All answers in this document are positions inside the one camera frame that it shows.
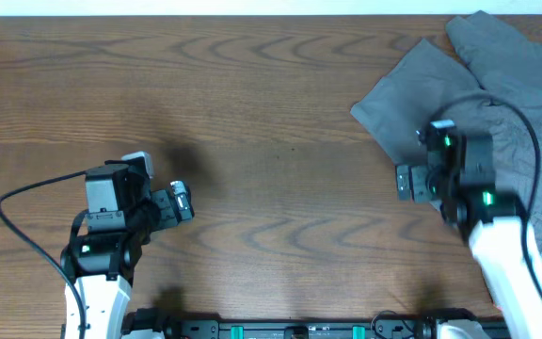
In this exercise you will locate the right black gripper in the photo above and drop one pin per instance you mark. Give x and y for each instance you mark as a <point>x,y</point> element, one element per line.
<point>412,182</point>

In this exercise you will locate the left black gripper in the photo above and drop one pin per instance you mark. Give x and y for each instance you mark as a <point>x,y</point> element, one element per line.
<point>168,207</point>

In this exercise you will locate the grey shorts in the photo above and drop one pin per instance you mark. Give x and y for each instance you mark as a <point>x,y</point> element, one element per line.
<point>496,67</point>

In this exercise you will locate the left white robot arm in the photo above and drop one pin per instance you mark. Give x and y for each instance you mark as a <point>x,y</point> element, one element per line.
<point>106,243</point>

